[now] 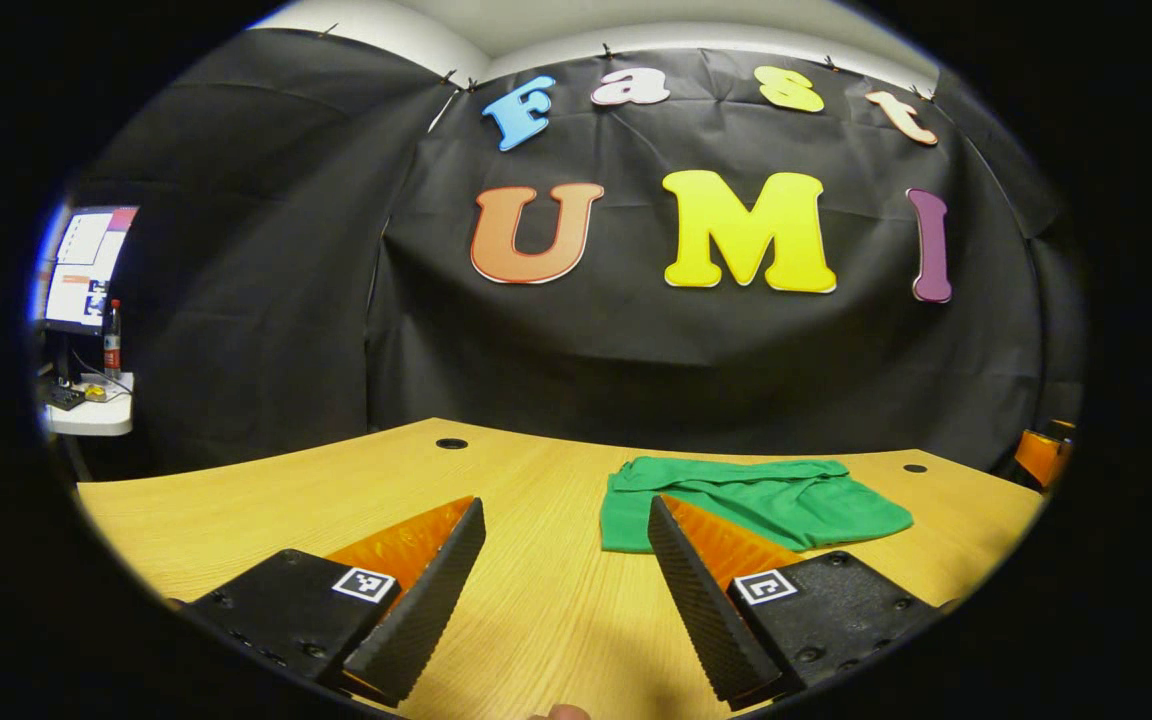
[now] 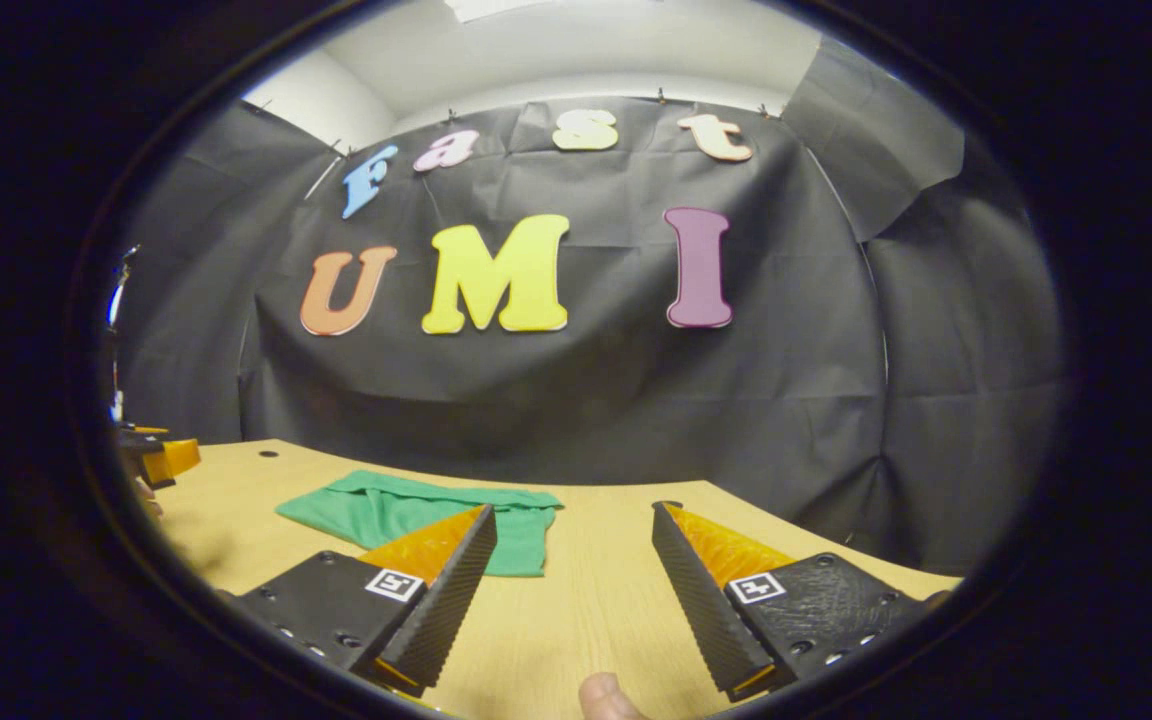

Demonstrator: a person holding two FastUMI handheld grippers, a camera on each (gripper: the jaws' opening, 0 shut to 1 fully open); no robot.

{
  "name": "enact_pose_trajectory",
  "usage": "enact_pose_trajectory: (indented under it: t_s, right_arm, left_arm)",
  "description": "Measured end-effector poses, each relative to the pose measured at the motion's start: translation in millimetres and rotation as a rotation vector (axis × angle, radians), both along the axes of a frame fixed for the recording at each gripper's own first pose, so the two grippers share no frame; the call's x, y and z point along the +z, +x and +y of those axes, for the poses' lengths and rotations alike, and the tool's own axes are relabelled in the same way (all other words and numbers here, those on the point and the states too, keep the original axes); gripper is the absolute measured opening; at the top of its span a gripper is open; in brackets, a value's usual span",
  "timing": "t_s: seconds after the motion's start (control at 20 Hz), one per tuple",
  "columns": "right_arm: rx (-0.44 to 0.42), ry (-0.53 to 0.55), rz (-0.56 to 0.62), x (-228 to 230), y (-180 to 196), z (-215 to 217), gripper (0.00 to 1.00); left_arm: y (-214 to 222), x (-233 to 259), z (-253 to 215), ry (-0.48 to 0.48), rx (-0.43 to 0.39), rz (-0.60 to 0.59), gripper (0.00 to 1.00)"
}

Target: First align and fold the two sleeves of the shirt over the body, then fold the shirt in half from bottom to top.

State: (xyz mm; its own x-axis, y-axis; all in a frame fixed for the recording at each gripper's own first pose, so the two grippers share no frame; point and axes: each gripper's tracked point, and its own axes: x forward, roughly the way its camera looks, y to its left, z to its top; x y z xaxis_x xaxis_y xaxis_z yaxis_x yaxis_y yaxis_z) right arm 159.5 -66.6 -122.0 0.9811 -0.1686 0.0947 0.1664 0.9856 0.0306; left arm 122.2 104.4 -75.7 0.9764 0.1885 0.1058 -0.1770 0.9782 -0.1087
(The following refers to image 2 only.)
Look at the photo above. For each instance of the green T-shirt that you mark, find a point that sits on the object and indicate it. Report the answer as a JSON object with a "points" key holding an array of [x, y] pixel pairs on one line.
{"points": [[386, 510]]}

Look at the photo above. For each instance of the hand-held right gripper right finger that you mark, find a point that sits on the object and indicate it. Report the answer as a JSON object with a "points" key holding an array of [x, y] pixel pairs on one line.
{"points": [[701, 600]]}

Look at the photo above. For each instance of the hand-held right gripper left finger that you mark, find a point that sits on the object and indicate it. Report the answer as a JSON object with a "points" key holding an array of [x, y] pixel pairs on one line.
{"points": [[451, 600]]}

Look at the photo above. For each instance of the ceiling light panel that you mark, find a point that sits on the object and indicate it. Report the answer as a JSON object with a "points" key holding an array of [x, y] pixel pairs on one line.
{"points": [[496, 8]]}

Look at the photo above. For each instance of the black backdrop cloth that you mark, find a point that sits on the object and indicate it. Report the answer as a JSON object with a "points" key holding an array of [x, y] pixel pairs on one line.
{"points": [[636, 400]]}

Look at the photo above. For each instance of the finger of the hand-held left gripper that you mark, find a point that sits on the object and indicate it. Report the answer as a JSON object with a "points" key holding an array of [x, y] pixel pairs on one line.
{"points": [[171, 460], [141, 434]]}

